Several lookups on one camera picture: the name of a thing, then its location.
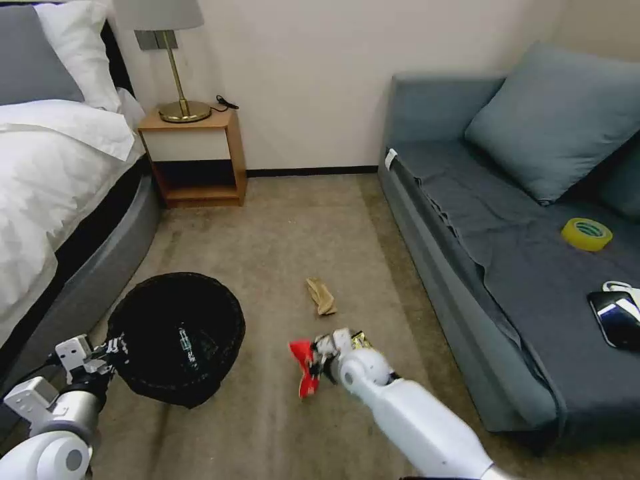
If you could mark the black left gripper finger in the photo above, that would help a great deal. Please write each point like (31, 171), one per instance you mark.
(109, 368)
(107, 347)

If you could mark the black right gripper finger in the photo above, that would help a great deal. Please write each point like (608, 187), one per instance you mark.
(322, 344)
(315, 371)

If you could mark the red wrapper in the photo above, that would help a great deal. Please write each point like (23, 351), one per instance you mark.
(302, 365)

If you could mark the black mesh trash bin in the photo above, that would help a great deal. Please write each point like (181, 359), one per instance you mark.
(150, 365)

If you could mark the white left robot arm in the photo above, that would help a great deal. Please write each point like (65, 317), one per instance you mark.
(42, 450)

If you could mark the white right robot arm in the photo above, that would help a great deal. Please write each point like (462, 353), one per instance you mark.
(415, 420)

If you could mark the shiny yellow snack wrapper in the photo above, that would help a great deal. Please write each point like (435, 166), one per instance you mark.
(362, 341)

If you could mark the brown crumpled paper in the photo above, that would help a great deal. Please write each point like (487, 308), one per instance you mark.
(322, 297)

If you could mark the dark printed wrapper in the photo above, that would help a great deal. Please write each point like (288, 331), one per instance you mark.
(188, 347)

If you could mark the teal fabric sofa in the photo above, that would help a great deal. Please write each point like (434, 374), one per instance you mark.
(440, 280)

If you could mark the white duvet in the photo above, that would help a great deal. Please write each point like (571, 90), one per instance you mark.
(50, 175)

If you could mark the white sofa label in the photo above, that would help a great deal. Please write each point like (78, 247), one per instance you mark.
(390, 159)

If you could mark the wooden nightstand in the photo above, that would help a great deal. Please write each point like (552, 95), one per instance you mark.
(190, 150)

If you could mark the dark grey sofa sheet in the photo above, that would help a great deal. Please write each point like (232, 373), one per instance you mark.
(525, 260)

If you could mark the brass table lamp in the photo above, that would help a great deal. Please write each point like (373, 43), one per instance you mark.
(175, 75)

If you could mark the black smartphone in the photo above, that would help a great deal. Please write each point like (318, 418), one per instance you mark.
(612, 320)

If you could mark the yellow tape roll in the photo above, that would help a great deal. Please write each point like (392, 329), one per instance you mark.
(586, 234)

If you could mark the black headboard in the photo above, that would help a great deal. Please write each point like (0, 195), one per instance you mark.
(117, 60)

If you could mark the grey pillow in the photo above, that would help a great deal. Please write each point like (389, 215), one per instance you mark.
(30, 65)

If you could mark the white pillow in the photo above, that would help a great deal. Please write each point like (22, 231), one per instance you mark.
(75, 55)

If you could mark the white small device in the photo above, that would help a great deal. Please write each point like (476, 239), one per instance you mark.
(622, 287)

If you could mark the large teal cushion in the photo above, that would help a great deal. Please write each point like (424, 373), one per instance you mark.
(555, 120)

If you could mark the small teal cushion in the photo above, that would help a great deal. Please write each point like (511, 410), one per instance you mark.
(622, 190)

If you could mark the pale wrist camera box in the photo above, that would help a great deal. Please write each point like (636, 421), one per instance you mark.
(74, 353)
(341, 339)

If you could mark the grey bed frame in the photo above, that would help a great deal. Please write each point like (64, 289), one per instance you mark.
(105, 260)

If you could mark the grey wall switch panel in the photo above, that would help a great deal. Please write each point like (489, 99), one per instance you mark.
(147, 40)

